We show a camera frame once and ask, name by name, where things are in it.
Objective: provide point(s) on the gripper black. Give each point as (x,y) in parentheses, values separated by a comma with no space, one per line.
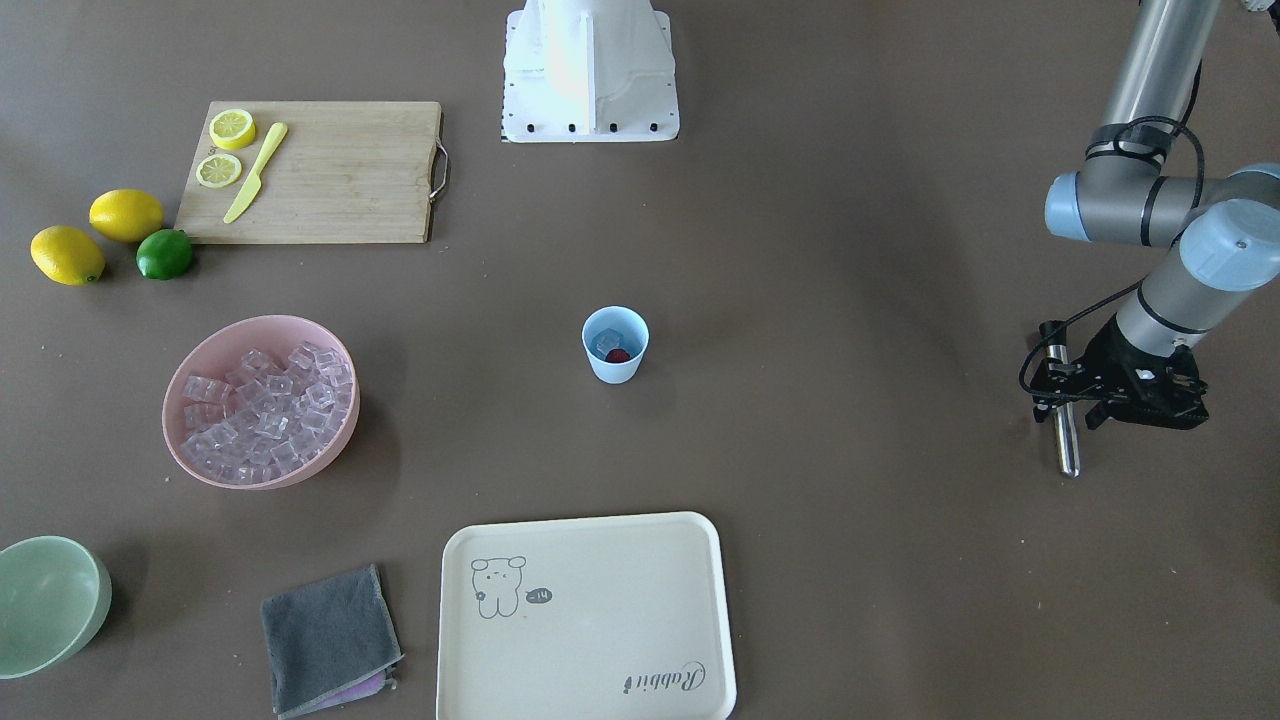
(1113,349)

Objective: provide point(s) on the steel muddler black tip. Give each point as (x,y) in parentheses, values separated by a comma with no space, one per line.
(1067,441)

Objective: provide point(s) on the light blue plastic cup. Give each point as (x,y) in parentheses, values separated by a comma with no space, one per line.
(637,336)

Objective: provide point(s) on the clear ice cube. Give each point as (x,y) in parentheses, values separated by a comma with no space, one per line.
(607,341)

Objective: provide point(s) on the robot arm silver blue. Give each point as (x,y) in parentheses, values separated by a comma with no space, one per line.
(1221,236)

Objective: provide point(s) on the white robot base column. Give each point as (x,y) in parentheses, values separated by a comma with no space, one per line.
(589,72)

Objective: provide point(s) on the pile of clear ice cubes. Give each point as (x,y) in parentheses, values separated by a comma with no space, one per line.
(266,418)

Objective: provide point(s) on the cream rabbit tray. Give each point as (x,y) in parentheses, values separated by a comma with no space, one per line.
(622,617)

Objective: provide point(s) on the wooden cutting board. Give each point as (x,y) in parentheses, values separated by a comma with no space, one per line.
(346,172)

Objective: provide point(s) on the grey folded cloth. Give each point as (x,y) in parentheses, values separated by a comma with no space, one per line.
(329,642)

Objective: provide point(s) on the pink bowl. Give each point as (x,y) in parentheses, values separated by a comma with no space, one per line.
(277,335)

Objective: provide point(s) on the yellow plastic knife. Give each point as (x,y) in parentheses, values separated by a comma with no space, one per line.
(252,184)

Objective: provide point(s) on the lemon half slice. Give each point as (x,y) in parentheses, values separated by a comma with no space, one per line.
(232,129)
(218,171)

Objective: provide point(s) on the green lime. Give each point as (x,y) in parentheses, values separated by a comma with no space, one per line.
(165,255)

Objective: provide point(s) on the yellow lemon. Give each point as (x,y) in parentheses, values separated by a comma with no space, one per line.
(67,255)
(127,215)

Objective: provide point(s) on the mint green bowl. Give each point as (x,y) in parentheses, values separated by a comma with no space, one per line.
(55,595)

